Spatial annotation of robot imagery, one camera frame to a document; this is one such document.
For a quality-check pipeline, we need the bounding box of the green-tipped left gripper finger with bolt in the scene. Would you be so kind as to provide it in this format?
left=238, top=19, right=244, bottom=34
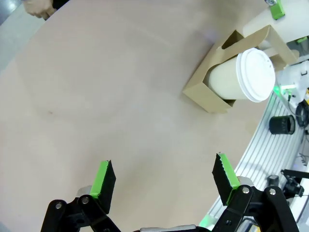
left=265, top=0, right=286, bottom=20

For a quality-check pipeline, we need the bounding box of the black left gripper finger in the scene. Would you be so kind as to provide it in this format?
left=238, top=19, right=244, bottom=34
left=211, top=152, right=300, bottom=232
left=42, top=159, right=122, bottom=232

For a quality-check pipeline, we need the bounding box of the white plastic cup lid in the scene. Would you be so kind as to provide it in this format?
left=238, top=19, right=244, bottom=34
left=236, top=47, right=276, bottom=102

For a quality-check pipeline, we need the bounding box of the brown cardboard cup carrier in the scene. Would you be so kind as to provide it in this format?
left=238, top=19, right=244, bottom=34
left=182, top=25, right=299, bottom=114

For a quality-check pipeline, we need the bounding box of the person's black-sleeved forearm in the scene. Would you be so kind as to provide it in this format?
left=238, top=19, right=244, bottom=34
left=51, top=0, right=71, bottom=11

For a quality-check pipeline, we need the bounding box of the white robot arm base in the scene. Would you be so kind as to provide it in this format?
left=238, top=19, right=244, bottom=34
left=275, top=57, right=309, bottom=107

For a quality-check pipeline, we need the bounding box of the person's bare hand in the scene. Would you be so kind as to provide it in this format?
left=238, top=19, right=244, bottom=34
left=24, top=0, right=55, bottom=19

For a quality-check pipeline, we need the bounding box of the black cylindrical knob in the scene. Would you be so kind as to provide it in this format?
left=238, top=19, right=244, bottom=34
left=268, top=114, right=296, bottom=135

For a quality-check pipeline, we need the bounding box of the aluminium table edge rail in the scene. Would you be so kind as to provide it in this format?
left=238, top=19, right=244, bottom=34
left=200, top=91, right=309, bottom=232

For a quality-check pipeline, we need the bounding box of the black clamp mount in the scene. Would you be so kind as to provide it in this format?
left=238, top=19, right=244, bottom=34
left=267, top=168, right=309, bottom=201

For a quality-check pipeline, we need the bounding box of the black cable bundle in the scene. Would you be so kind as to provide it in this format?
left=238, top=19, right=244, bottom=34
left=287, top=94, right=309, bottom=128

